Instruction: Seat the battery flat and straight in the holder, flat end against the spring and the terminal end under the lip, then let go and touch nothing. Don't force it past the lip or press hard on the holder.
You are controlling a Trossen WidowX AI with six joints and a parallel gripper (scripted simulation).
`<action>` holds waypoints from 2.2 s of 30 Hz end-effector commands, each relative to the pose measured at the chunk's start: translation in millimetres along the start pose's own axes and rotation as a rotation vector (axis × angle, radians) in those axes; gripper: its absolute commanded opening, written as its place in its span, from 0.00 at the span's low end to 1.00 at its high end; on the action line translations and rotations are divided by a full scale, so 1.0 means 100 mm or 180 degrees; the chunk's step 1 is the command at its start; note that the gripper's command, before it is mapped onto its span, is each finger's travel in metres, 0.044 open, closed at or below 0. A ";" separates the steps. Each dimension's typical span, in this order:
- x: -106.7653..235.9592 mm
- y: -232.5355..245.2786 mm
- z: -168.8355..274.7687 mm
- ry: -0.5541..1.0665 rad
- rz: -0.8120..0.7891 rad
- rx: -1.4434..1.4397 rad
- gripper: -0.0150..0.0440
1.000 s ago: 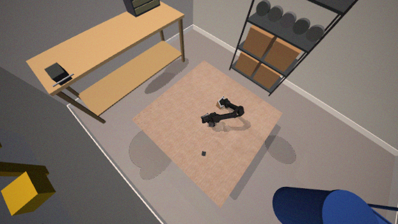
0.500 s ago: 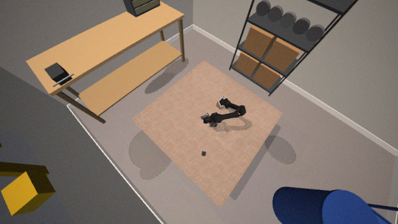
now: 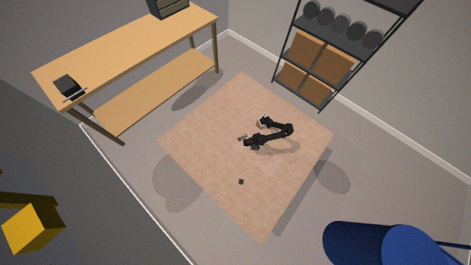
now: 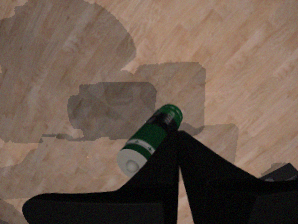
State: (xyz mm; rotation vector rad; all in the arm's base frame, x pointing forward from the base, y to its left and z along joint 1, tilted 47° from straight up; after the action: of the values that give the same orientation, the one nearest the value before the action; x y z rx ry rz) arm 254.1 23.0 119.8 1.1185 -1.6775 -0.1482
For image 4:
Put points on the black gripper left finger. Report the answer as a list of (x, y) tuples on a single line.
[(149, 197)]

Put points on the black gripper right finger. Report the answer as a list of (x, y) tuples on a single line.
[(220, 193)]

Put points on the green battery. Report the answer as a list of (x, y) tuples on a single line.
[(141, 146)]

